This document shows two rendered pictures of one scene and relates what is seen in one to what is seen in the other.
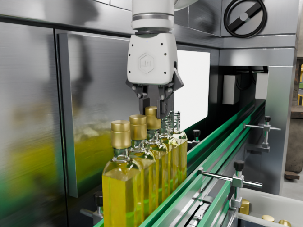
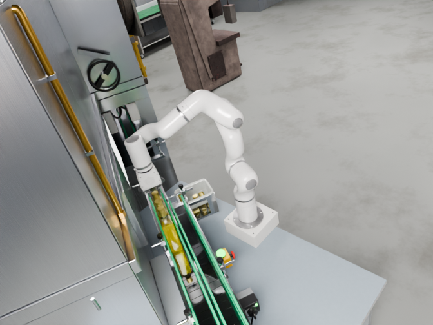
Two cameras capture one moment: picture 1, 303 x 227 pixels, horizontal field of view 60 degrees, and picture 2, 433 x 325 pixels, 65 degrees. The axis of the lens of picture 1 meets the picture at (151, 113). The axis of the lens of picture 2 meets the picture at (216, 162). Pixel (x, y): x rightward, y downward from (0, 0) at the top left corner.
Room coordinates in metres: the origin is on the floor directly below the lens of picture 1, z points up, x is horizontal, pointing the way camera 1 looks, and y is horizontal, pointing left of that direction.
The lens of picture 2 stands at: (-0.65, 0.68, 2.35)
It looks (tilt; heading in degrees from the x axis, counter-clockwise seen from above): 35 degrees down; 317
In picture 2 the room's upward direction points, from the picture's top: 14 degrees counter-clockwise
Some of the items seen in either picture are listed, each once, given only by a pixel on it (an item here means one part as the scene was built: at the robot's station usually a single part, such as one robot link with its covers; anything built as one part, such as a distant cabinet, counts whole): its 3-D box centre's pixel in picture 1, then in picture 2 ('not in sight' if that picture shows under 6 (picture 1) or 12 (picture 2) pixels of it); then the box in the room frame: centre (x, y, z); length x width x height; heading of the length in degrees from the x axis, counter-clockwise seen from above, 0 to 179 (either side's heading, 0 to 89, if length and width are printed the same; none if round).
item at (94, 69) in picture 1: (166, 95); (120, 171); (0.91, -0.05, 1.32); 0.90 x 0.03 x 0.34; 150
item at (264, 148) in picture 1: (260, 138); (156, 151); (1.22, -0.53, 1.07); 0.17 x 0.05 x 0.23; 60
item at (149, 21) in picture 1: (152, 24); (143, 165); (0.56, 0.00, 1.51); 0.09 x 0.08 x 0.03; 60
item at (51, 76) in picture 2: not in sight; (79, 131); (0.30, 0.30, 1.93); 0.03 x 0.03 x 0.72; 60
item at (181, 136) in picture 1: (173, 168); not in sight; (0.65, -0.06, 1.16); 0.06 x 0.06 x 0.21; 61
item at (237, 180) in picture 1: (228, 181); (179, 194); (0.66, -0.21, 1.12); 0.17 x 0.03 x 0.12; 60
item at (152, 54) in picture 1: (153, 56); (147, 175); (0.55, 0.00, 1.45); 0.10 x 0.07 x 0.11; 60
